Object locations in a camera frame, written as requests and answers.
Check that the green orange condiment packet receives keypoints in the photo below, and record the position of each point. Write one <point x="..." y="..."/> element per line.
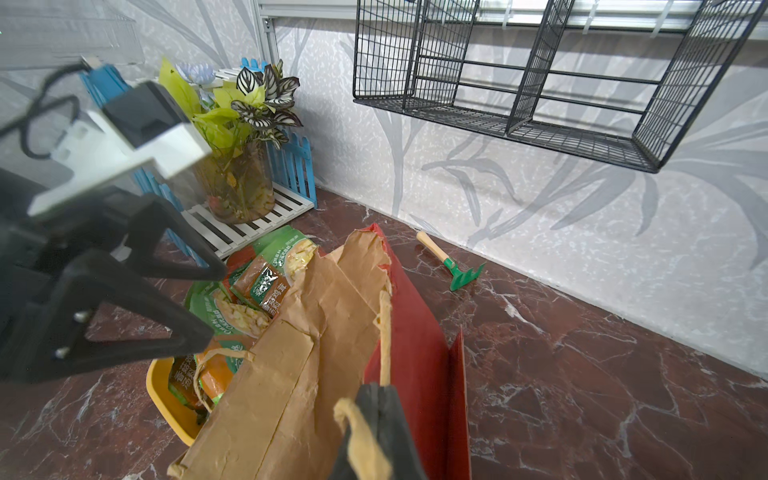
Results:
<point x="201" y="379"/>

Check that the black wire wall basket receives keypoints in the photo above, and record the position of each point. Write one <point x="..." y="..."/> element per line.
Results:
<point x="410" y="58"/>

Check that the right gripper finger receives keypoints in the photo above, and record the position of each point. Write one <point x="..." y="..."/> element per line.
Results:
<point x="377" y="443"/>

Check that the red paper bag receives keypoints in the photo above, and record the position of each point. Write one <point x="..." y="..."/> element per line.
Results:
<point x="349" y="312"/>

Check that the small green toy rake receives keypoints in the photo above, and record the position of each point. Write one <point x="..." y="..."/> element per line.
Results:
<point x="460" y="278"/>

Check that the large green condiment packet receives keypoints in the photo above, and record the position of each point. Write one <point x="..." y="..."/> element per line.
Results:
<point x="260" y="274"/>

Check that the blue white slatted rack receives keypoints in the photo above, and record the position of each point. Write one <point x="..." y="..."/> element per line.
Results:
<point x="293" y="182"/>

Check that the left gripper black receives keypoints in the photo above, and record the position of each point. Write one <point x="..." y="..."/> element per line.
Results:
<point x="68" y="307"/>

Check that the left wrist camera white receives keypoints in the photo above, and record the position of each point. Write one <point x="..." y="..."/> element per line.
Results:
<point x="143" y="125"/>

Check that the potted artificial plant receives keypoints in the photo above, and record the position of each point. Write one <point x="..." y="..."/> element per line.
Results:
<point x="239" y="119"/>

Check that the yellow plastic tray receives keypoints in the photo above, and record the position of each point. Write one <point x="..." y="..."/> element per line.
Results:
<point x="181" y="419"/>

